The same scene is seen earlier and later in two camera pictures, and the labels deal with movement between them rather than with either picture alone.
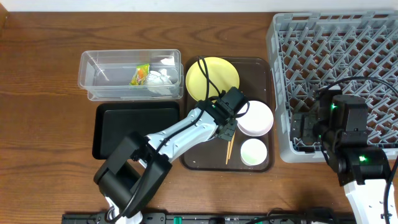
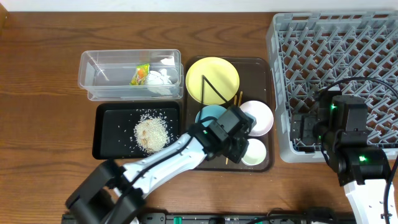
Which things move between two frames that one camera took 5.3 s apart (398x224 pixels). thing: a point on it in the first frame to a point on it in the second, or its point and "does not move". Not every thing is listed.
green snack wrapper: [140, 74] does not move
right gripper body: [298, 125] does not move
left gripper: [228, 130] to [240, 149]
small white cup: [253, 152] does not move
